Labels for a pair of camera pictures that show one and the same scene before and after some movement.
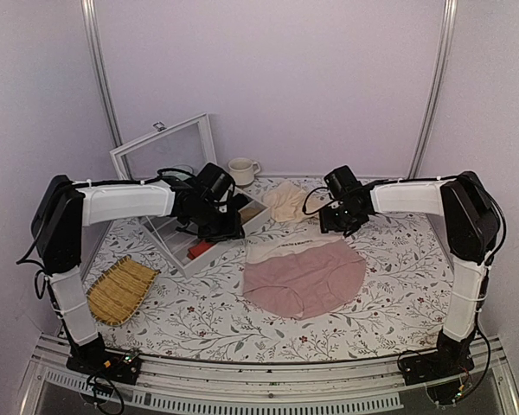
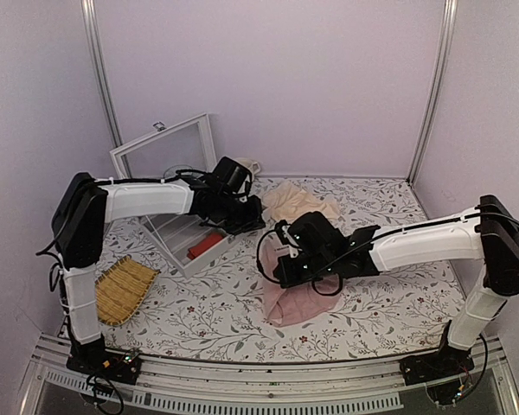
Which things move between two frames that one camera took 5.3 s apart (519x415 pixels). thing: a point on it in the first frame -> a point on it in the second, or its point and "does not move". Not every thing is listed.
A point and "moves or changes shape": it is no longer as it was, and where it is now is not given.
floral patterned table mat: [293, 291] does not move
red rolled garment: [195, 250] does not move
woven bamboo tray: [115, 297] does not move
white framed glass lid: [189, 144] does not move
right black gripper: [327, 223] -> [287, 277]
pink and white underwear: [300, 270] moves or changes shape
